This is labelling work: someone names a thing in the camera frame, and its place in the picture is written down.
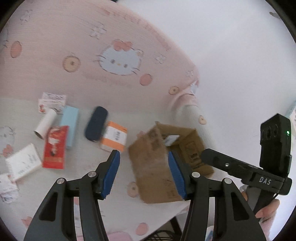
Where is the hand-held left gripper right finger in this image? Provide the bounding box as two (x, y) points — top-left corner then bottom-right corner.
(168, 151), (270, 241)

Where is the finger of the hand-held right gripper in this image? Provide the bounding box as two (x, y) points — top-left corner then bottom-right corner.
(201, 148), (255, 179)

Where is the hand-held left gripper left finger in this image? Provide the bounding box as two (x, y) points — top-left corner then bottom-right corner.
(23, 149), (121, 241)

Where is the brown cardboard box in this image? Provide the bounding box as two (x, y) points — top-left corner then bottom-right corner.
(128, 121), (214, 204)

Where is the orange and white tissue pack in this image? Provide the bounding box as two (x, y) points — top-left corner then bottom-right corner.
(100, 121), (127, 153)

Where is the light blue box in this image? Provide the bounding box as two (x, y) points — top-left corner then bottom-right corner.
(60, 106), (79, 149)

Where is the white paper tube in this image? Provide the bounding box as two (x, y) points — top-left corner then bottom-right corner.
(34, 108), (58, 141)

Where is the person's right hand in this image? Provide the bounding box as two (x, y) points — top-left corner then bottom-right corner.
(240, 190), (281, 224)

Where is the dark blue glasses case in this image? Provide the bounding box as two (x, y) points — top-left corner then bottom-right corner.
(84, 106), (108, 142)

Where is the pink fabric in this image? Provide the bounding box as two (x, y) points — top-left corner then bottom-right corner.
(105, 232), (139, 241)

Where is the red envelope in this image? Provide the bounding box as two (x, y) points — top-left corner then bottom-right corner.
(42, 126), (69, 169)

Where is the white card with red figure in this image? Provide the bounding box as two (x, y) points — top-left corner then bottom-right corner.
(38, 98), (65, 115)

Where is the white printed card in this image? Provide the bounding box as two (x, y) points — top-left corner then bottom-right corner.
(42, 92), (67, 107)

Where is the floral patterned paper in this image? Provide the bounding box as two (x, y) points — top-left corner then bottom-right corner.
(0, 173), (19, 204)

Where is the black wire rack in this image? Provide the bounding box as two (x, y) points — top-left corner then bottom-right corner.
(148, 214), (192, 241)

